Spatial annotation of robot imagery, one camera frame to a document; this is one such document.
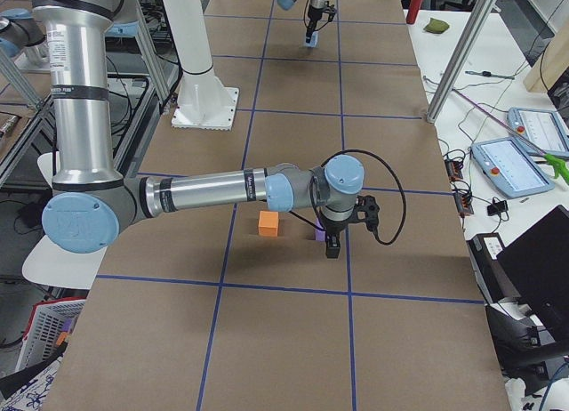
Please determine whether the near blue teach pendant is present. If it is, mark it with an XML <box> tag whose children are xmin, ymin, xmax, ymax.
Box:
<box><xmin>471</xmin><ymin>138</ymin><xmax>554</xmax><ymax>198</ymax></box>

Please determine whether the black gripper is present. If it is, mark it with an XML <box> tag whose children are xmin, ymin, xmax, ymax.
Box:
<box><xmin>321</xmin><ymin>214</ymin><xmax>349</xmax><ymax>258</ymax></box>
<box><xmin>305</xmin><ymin>5</ymin><xmax>324</xmax><ymax>41</ymax></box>

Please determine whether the white pedestal column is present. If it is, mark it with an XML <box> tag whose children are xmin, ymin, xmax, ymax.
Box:
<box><xmin>164</xmin><ymin>0</ymin><xmax>239</xmax><ymax>130</ymax></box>

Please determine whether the metal reacher grabber tool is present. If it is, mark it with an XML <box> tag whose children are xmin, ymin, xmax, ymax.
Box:
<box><xmin>452</xmin><ymin>88</ymin><xmax>569</xmax><ymax>183</ymax></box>

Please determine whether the light blue foam block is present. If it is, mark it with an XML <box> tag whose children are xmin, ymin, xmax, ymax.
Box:
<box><xmin>303</xmin><ymin>31</ymin><xmax>318</xmax><ymax>48</ymax></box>

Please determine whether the far blue teach pendant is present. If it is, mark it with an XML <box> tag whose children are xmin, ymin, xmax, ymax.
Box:
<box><xmin>507</xmin><ymin>108</ymin><xmax>568</xmax><ymax>160</ymax></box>

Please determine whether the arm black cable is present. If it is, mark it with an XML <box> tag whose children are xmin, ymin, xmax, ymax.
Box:
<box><xmin>291</xmin><ymin>149</ymin><xmax>407</xmax><ymax>246</ymax></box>

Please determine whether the red cylinder bottle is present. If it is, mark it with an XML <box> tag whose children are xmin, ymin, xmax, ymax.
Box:
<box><xmin>405</xmin><ymin>0</ymin><xmax>423</xmax><ymax>25</ymax></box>

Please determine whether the black laptop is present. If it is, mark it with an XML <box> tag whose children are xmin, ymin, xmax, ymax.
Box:
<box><xmin>497</xmin><ymin>205</ymin><xmax>568</xmax><ymax>341</ymax></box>

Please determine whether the purple foam block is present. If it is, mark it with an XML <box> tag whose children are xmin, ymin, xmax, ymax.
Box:
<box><xmin>315</xmin><ymin>221</ymin><xmax>325</xmax><ymax>242</ymax></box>

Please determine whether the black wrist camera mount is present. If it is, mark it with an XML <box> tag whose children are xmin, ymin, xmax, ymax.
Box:
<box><xmin>322</xmin><ymin>1</ymin><xmax>337</xmax><ymax>23</ymax></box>

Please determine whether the green band smartwatch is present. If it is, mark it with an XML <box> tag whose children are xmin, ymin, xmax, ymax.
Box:
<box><xmin>464</xmin><ymin>70</ymin><xmax>516</xmax><ymax>80</ymax></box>

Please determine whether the white plastic basket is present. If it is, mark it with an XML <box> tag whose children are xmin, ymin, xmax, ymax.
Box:
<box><xmin>15</xmin><ymin>297</ymin><xmax>85</xmax><ymax>372</ymax></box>

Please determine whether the orange foam block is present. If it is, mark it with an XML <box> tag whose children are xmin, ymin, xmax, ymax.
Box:
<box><xmin>258</xmin><ymin>211</ymin><xmax>279</xmax><ymax>238</ymax></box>

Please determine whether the aluminium frame post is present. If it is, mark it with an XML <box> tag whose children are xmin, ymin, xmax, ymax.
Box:
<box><xmin>426</xmin><ymin>0</ymin><xmax>497</xmax><ymax>124</ymax></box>

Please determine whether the blue teach pendant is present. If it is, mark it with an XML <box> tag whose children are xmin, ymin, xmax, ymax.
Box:
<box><xmin>507</xmin><ymin>108</ymin><xmax>568</xmax><ymax>160</ymax></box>
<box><xmin>471</xmin><ymin>138</ymin><xmax>554</xmax><ymax>198</ymax></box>

